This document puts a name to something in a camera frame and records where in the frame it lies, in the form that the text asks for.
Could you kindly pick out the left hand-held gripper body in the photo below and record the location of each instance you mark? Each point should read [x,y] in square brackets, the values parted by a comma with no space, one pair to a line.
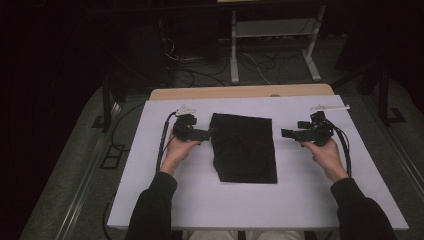
[184,128]

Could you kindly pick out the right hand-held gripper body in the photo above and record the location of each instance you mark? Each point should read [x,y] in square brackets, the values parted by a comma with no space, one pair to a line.
[320,133]

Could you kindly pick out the black pants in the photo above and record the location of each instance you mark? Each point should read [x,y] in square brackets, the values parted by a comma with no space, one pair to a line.
[245,150]

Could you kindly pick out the person's right hand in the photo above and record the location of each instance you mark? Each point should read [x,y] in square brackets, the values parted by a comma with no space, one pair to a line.
[328,158]

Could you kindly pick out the person's left hand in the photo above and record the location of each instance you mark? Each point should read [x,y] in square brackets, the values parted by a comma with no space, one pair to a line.
[175,153]

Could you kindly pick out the wooden table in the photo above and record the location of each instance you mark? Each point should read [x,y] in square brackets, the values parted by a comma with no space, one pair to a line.
[233,91]

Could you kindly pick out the black metal stand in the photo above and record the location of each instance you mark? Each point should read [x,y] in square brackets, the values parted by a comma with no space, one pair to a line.
[106,103]
[383,96]

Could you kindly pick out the white board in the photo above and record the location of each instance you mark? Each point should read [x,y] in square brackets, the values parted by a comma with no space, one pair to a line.
[233,206]

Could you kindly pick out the metal floor rail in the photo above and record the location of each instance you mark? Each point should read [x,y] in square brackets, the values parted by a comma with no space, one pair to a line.
[396,150]
[86,180]

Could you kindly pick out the white metal desk frame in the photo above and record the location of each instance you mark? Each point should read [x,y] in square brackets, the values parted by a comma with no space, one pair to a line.
[273,28]

